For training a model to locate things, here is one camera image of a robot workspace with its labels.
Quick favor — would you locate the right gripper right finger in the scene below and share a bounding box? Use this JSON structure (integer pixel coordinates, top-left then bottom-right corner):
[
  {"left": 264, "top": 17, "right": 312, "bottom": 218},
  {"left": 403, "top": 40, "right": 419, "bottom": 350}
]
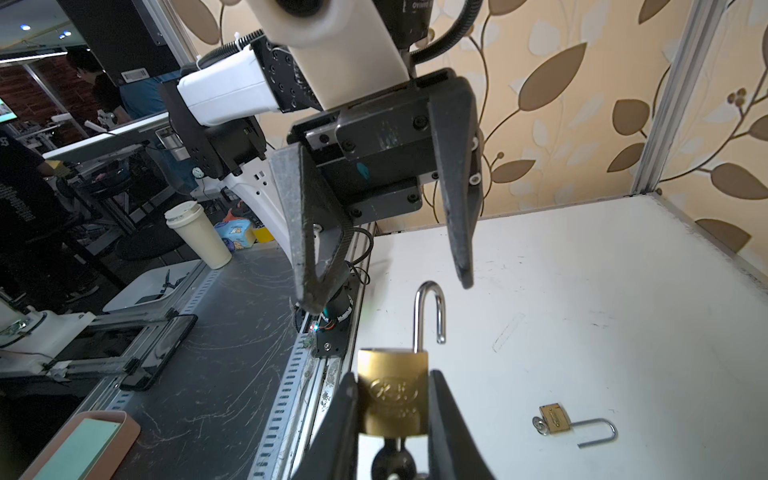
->
[{"left": 428, "top": 370, "right": 494, "bottom": 479}]

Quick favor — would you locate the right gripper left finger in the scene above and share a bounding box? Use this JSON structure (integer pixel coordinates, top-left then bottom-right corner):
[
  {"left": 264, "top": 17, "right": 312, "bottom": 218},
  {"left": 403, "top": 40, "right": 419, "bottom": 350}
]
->
[{"left": 292, "top": 372, "right": 359, "bottom": 480}]

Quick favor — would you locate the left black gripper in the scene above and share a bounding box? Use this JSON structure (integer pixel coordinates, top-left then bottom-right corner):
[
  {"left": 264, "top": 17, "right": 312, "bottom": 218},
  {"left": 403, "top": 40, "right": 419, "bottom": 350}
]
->
[{"left": 270, "top": 68, "right": 483, "bottom": 315}]

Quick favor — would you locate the small brass padlock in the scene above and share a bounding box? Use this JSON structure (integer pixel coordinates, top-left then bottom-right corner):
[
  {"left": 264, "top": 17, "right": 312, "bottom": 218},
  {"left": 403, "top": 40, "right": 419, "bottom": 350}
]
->
[{"left": 531, "top": 403, "right": 618, "bottom": 449}]

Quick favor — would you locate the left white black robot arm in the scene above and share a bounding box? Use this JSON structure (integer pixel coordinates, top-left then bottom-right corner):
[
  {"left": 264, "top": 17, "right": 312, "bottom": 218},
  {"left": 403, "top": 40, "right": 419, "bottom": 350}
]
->
[{"left": 161, "top": 1, "right": 483, "bottom": 315}]

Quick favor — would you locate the colourful tissue pack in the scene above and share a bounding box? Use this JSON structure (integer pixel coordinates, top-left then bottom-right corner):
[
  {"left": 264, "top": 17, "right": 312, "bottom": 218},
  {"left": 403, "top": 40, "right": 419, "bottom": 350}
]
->
[{"left": 214, "top": 218, "right": 257, "bottom": 252}]

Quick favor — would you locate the white paper coffee cup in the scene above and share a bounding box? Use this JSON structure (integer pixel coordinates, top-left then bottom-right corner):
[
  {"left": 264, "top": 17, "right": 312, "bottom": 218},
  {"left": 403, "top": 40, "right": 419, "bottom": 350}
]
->
[{"left": 164, "top": 200, "right": 232, "bottom": 270}]

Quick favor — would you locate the black smartphone on bench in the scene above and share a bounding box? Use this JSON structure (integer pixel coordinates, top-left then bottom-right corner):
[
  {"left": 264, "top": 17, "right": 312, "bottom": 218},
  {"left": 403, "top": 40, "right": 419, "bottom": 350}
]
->
[{"left": 120, "top": 314, "right": 198, "bottom": 391}]

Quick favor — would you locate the pink cased phone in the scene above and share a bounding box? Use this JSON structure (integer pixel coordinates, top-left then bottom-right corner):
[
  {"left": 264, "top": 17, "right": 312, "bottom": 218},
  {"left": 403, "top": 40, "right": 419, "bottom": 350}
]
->
[{"left": 21, "top": 410, "right": 141, "bottom": 479}]

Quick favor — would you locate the white plastic tray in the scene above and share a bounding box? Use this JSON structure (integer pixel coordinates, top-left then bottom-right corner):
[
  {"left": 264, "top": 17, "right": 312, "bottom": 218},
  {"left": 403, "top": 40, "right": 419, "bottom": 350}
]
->
[{"left": 102, "top": 260, "right": 203, "bottom": 314}]

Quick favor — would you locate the person in background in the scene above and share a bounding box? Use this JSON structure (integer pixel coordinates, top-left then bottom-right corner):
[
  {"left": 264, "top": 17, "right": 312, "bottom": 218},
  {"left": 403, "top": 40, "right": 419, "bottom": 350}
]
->
[{"left": 66, "top": 49, "right": 180, "bottom": 124}]

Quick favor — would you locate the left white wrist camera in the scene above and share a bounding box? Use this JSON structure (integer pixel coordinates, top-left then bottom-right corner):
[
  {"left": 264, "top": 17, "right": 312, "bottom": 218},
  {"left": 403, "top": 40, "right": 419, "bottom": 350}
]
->
[{"left": 248, "top": 0, "right": 409, "bottom": 110}]

